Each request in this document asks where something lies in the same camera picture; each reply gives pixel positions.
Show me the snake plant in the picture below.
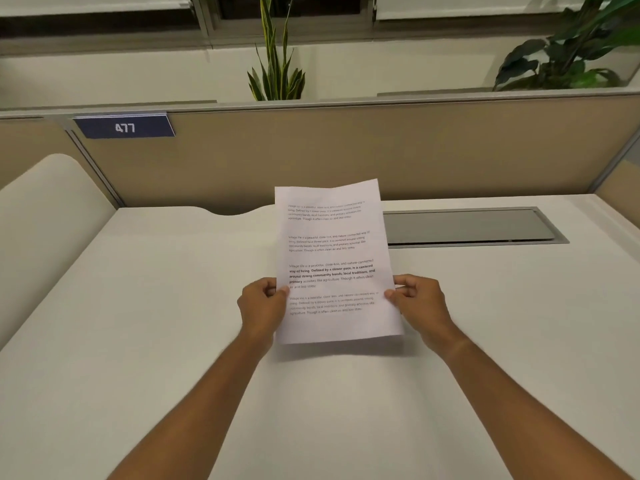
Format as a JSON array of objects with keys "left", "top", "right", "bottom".
[{"left": 246, "top": 0, "right": 306, "bottom": 102}]

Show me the person's right hand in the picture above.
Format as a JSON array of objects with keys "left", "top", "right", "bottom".
[{"left": 385, "top": 275, "right": 457, "bottom": 352}]

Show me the blue desk number sign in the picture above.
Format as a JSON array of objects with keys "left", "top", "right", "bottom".
[{"left": 73, "top": 114, "right": 176, "bottom": 139}]

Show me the grey desk cable flap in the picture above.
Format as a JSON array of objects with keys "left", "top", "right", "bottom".
[{"left": 382, "top": 207, "right": 570, "bottom": 249}]

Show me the white roller blind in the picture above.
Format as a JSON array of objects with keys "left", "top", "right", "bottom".
[
  {"left": 0, "top": 0, "right": 193, "bottom": 18},
  {"left": 375, "top": 0, "right": 608, "bottom": 21}
]

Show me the person's left hand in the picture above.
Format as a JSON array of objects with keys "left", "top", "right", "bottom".
[{"left": 237, "top": 278, "right": 291, "bottom": 348}]

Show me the beige side partition panel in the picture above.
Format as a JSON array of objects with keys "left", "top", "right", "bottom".
[{"left": 0, "top": 116, "right": 81, "bottom": 193}]

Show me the broad-leaf green plant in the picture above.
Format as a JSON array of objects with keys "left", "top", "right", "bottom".
[{"left": 493, "top": 0, "right": 640, "bottom": 92}]

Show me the grey window frame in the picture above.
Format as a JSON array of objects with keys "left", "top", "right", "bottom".
[{"left": 190, "top": 0, "right": 378, "bottom": 45}]

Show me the person's left forearm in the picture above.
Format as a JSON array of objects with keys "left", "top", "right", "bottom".
[{"left": 104, "top": 331, "right": 279, "bottom": 480}]

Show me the person's right forearm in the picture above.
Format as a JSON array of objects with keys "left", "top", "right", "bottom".
[{"left": 422, "top": 327, "right": 635, "bottom": 480}]

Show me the white printed paper sheet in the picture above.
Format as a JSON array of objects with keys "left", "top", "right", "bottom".
[{"left": 274, "top": 179, "right": 405, "bottom": 346}]

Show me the beige desk partition panel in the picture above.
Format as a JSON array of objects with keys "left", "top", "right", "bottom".
[{"left": 65, "top": 89, "right": 640, "bottom": 208}]

